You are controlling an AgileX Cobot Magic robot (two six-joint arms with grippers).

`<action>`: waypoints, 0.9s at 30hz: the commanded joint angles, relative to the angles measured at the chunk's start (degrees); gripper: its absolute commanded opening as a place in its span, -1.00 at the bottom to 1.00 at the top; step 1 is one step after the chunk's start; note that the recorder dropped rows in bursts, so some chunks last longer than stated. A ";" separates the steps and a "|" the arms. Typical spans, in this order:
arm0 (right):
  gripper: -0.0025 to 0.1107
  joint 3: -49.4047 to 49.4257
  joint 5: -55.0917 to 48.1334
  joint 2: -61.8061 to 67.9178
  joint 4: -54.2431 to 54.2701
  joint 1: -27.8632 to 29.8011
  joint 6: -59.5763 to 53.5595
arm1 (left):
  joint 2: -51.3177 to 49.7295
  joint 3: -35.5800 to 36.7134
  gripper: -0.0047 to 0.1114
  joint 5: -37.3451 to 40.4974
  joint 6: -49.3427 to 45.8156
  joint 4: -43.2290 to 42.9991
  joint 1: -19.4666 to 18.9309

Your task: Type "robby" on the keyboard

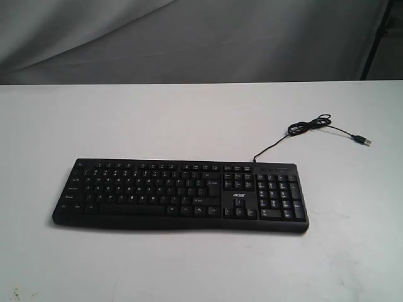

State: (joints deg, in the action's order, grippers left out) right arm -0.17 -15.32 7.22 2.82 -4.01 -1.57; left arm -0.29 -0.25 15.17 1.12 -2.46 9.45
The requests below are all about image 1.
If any black acer keyboard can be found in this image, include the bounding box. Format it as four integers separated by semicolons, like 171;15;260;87
52;159;309;233

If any grey backdrop cloth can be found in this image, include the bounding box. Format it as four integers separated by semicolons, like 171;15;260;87
1;1;391;85

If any black stand pole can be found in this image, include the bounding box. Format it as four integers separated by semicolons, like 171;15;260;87
360;0;397;81

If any black USB cable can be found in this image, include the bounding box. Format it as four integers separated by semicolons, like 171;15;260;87
252;113;373;164

